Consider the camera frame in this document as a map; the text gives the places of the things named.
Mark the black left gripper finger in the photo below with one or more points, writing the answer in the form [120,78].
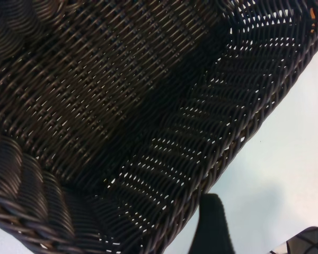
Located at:
[214,225]

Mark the dark brown wicker basket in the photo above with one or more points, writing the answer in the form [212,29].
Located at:
[122,105]

